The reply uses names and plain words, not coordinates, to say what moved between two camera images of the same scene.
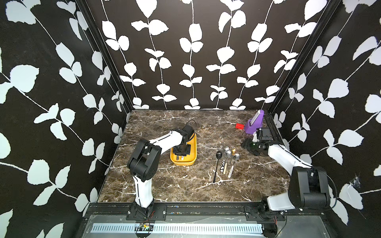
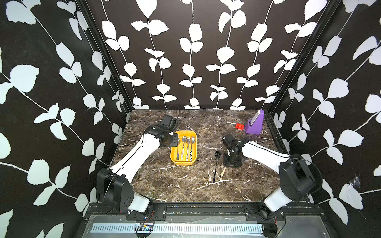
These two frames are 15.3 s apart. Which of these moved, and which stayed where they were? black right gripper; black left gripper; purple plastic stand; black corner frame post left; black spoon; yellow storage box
Moved: black right gripper; black left gripper
Stayed: yellow storage box; black spoon; purple plastic stand; black corner frame post left
